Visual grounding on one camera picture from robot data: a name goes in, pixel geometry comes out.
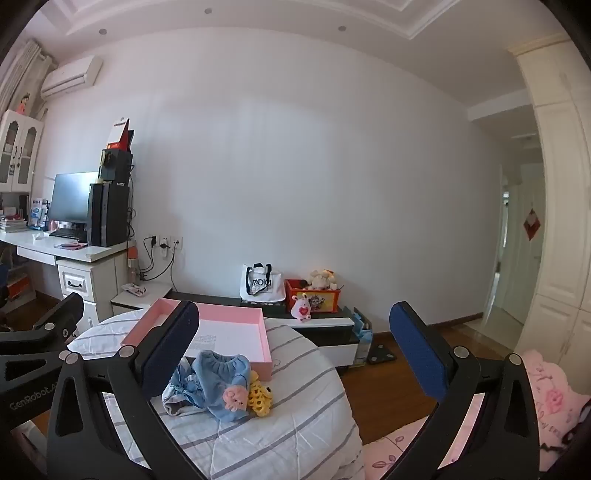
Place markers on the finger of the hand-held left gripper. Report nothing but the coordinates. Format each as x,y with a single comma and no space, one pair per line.
55,318

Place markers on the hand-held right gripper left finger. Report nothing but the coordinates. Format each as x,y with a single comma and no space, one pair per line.
171,344

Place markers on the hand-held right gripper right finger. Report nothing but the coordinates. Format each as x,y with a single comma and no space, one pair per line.
415,353

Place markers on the pink cardboard box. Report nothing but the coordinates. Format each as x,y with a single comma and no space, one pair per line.
152,323

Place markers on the blue white patterned cloth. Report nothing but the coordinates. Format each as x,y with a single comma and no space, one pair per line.
178,392

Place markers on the light blue fluffy doll scrunchie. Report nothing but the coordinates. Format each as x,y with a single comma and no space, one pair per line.
221,374

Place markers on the yellow crochet scrunchie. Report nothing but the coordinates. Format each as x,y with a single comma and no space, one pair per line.
261,397

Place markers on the black floor scale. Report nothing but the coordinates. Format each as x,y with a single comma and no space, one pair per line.
382,355

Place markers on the white desk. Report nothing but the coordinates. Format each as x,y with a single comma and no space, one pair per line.
74,281

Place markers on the low white side cabinet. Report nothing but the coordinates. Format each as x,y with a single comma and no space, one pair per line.
147,295

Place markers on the light blue box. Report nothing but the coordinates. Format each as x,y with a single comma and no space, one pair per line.
364,332

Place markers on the pink printed packet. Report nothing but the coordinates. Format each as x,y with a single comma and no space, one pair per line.
134,290

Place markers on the pink pens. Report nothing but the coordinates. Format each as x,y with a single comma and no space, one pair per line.
69,245

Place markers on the black keyboard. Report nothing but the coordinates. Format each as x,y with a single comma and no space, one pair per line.
69,234

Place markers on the orange capped bottle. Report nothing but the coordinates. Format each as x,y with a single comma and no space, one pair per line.
132,258

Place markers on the black and white bench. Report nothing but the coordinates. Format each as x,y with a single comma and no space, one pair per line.
323,330

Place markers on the stack of books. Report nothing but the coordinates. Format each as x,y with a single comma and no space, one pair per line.
13,224

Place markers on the blue carton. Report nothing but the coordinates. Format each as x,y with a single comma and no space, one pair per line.
38,213

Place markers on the white tote bag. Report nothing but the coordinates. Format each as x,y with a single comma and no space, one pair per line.
262,284

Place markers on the red toy bin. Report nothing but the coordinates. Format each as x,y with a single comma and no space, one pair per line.
318,302

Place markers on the black computer tower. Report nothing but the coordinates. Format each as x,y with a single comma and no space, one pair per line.
108,214

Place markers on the beige plush sheep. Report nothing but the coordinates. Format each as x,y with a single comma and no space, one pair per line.
321,279

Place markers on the black computer monitor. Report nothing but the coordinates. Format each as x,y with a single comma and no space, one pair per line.
71,198

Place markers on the pink plush toy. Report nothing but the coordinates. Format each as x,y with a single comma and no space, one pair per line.
301,310

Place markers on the white door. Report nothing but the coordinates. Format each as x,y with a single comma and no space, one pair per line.
524,277

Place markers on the pink printed quilt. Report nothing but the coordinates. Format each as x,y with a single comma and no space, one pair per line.
558,397

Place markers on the black box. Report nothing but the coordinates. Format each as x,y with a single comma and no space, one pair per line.
115,166

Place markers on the white glass door cabinet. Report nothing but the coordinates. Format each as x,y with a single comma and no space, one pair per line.
21,152

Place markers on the red door ornament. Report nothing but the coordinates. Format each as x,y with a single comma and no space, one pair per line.
532,225

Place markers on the red and white box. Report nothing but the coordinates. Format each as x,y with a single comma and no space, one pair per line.
120,136

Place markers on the cream wardrobe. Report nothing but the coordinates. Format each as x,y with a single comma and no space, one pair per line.
561,207

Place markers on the small doll figure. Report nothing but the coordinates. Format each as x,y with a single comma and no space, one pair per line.
23,104

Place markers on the white air conditioner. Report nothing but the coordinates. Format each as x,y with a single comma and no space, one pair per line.
69,78

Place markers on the pale curtain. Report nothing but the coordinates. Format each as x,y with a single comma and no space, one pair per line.
18,78

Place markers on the white wall outlet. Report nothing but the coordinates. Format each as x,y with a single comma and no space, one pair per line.
166,241

